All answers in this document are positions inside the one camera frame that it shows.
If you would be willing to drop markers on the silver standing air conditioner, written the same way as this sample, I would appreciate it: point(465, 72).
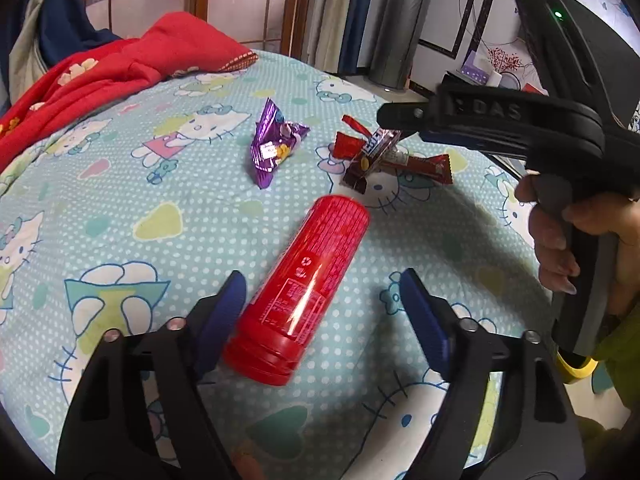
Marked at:
point(400, 25)

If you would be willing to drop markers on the purple tissue box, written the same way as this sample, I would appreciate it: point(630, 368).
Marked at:
point(472, 67)

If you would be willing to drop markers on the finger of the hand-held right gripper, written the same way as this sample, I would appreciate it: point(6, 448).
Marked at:
point(400, 114)

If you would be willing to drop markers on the cartoon cat printed bed sheet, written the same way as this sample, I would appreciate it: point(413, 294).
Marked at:
point(150, 210)

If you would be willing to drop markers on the pink blossom decoration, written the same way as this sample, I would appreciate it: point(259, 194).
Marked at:
point(505, 57)

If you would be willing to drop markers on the purple snack wrapper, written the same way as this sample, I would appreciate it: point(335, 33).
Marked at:
point(270, 145)

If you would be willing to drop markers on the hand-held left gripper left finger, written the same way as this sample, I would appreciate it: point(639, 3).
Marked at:
point(222, 310)

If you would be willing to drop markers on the yellow tape roll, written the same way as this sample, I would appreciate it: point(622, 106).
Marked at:
point(575, 371)

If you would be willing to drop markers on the red fleece blanket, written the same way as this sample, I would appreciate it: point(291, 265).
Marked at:
point(125, 65)

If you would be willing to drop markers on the person's right forearm green sleeve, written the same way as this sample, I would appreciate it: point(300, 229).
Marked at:
point(625, 360)

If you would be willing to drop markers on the person's right hand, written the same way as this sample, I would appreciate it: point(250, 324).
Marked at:
point(547, 242)

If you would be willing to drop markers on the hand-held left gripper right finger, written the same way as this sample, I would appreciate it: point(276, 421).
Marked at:
point(425, 315)

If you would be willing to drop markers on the beige curtain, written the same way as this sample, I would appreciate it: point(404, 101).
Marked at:
point(330, 10)
point(30, 45)

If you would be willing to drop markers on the white paper roll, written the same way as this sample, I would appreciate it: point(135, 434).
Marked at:
point(495, 79)

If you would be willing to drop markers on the dark brown candy wrapper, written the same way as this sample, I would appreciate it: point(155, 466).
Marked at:
point(365, 165)

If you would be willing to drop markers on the red plastic bottle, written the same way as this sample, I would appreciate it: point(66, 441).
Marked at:
point(310, 270)

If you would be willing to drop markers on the red candy wrapper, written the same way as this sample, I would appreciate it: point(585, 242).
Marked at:
point(347, 145)
point(430, 165)

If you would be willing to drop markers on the blue curtain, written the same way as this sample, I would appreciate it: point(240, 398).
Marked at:
point(357, 10)
point(65, 20)

